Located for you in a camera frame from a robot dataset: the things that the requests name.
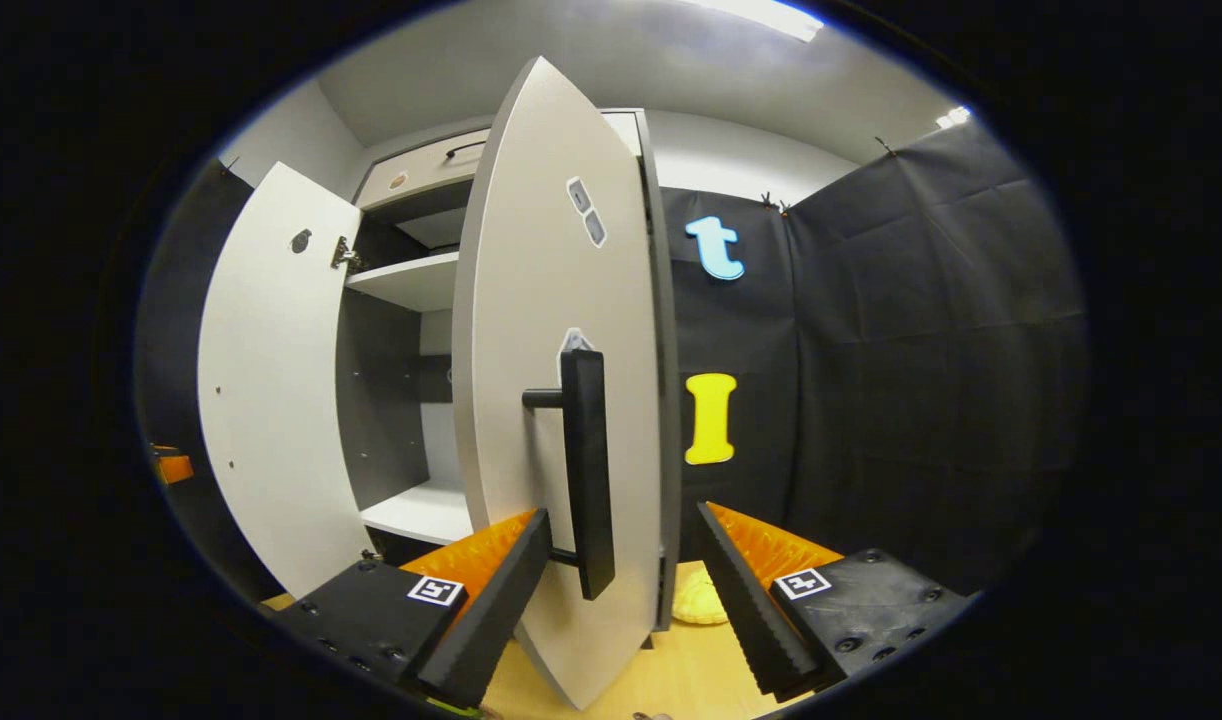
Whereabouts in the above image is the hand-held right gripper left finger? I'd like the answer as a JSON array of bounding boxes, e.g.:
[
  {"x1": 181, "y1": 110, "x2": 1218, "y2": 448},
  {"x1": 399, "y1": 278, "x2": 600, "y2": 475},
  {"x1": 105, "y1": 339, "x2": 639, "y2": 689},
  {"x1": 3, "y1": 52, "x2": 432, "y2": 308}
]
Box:
[{"x1": 271, "y1": 508, "x2": 554, "y2": 709}]

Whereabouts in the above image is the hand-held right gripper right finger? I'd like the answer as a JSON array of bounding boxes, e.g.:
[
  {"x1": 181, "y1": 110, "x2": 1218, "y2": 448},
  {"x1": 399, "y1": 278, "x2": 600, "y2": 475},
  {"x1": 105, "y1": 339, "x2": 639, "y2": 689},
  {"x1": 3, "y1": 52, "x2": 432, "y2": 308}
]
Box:
[{"x1": 696, "y1": 500, "x2": 972, "y2": 701}]

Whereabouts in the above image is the pale yellow woven coaster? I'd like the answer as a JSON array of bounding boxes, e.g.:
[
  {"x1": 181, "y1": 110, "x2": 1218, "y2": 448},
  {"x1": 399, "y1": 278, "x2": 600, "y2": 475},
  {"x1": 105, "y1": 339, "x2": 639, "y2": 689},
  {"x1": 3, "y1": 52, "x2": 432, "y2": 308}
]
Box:
[{"x1": 671, "y1": 572, "x2": 729, "y2": 626}]

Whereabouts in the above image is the white cabinet door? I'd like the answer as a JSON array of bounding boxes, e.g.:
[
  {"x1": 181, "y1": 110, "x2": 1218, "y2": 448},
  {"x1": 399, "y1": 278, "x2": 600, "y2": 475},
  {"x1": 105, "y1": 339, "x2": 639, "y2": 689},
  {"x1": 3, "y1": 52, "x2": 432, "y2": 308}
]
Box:
[
  {"x1": 197, "y1": 162, "x2": 377, "y2": 601},
  {"x1": 451, "y1": 55, "x2": 682, "y2": 711}
]

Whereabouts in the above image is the white cabinet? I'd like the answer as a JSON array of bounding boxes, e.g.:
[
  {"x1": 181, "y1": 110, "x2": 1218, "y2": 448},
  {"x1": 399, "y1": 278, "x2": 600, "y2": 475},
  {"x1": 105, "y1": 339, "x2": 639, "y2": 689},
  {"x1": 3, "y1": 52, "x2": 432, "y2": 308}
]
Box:
[{"x1": 333, "y1": 108, "x2": 644, "y2": 566}]

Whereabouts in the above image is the white cabinet shelf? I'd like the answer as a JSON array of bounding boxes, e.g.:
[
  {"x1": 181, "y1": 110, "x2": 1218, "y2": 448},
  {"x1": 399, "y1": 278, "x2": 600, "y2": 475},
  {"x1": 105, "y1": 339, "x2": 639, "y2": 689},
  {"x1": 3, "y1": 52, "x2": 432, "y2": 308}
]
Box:
[{"x1": 344, "y1": 250, "x2": 462, "y2": 313}]

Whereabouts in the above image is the white cabinet drawer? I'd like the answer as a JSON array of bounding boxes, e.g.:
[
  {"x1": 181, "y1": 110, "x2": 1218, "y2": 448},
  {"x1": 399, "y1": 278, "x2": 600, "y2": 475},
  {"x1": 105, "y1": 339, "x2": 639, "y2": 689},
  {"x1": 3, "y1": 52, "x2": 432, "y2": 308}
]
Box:
[{"x1": 354, "y1": 128, "x2": 492, "y2": 211}]

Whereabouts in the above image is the black backdrop cloth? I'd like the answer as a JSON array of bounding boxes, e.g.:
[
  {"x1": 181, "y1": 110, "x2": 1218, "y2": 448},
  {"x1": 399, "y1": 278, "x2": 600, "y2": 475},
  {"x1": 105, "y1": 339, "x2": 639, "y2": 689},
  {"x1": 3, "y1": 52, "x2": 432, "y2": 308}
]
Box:
[
  {"x1": 661, "y1": 120, "x2": 1087, "y2": 596},
  {"x1": 136, "y1": 158, "x2": 272, "y2": 601}
]

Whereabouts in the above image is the large ceiling light panel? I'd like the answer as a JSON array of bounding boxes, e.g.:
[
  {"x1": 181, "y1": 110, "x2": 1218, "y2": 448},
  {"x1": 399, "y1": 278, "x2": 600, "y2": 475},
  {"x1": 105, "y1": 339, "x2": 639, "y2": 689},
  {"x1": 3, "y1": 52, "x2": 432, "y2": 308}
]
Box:
[{"x1": 691, "y1": 0, "x2": 827, "y2": 43}]

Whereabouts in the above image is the black door handle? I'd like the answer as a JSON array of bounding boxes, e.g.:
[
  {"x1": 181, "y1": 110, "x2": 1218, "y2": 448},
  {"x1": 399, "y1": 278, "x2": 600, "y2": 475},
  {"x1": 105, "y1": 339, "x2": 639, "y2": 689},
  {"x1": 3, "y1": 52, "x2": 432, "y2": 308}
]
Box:
[{"x1": 522, "y1": 348, "x2": 617, "y2": 601}]

